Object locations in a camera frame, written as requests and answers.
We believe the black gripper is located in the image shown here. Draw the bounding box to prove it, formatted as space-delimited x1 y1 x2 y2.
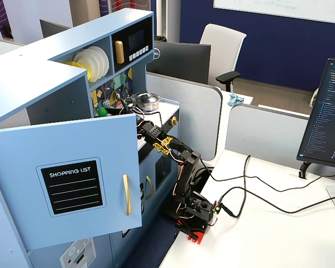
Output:
107 102 140 116

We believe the blue shopping list cabinet door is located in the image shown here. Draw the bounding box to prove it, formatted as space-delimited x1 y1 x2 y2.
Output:
0 113 143 251

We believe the metal toy slotted spatula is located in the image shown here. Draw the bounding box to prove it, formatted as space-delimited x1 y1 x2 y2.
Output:
102 89 112 108

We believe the steel toy pot with lid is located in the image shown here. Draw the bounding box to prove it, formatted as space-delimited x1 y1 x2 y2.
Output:
136 93 162 112

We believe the white toy plate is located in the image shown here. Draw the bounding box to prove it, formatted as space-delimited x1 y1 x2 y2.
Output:
90 46 110 78
83 47 106 80
73 51 100 83

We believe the grey office divider panel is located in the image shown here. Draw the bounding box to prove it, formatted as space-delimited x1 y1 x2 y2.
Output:
224 103 310 168
145 71 223 162

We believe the black toy microwave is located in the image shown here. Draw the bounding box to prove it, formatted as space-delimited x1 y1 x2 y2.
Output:
111 17 154 74

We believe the black Dell monitor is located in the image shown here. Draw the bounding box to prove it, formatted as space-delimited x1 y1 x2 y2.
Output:
146 41 212 85

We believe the blue toy play kitchen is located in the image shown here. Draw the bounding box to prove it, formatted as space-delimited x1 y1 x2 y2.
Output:
0 7 182 268

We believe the blue oven door with window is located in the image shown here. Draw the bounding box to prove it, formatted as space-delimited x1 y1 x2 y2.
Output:
153 133 180 216

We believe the dark monitor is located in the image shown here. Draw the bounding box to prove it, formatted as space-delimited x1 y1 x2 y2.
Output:
40 18 72 39

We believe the blue cloth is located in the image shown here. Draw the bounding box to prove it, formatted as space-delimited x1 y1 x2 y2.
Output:
227 93 245 107

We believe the white office chair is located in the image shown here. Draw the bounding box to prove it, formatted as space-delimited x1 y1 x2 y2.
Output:
199 23 248 93

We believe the blue fridge door with dispenser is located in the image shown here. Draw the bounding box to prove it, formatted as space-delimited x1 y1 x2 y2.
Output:
26 233 114 268

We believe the whiteboard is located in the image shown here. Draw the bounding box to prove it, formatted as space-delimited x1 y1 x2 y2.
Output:
213 0 335 26

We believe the monitor showing code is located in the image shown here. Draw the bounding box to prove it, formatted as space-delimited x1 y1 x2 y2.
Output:
296 58 335 170

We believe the gold microwave handle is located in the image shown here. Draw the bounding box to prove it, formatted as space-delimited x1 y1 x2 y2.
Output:
114 40 125 64

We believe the gold dishwasher door handle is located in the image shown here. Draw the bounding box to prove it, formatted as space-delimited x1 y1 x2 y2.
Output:
145 175 154 199

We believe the gold cabinet door handle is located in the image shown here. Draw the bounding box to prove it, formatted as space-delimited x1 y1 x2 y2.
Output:
122 174 132 216

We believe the silver metal post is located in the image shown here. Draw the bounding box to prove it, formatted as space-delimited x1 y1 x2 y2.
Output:
155 0 170 40

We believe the black cable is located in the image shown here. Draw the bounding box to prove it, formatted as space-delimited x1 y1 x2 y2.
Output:
222 186 335 215
219 154 252 219
199 159 335 193

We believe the red arm base mount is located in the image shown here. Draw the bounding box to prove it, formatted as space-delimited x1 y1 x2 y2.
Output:
175 217 210 244

